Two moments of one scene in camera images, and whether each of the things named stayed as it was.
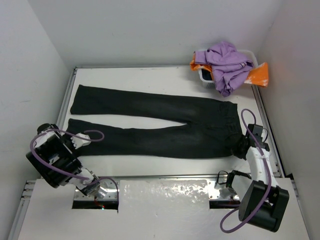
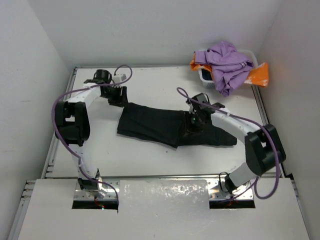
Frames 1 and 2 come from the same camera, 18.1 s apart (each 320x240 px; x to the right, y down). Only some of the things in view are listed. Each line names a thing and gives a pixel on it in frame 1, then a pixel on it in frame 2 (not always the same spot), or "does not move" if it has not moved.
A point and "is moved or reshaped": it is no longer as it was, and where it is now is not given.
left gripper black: [69, 138] -> [121, 100]
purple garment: [229, 67] does not move
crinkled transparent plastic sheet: [163, 196] does not move
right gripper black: [234, 150] -> [196, 130]
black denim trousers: [209, 129] is moved or reshaped
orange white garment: [259, 76] does not move
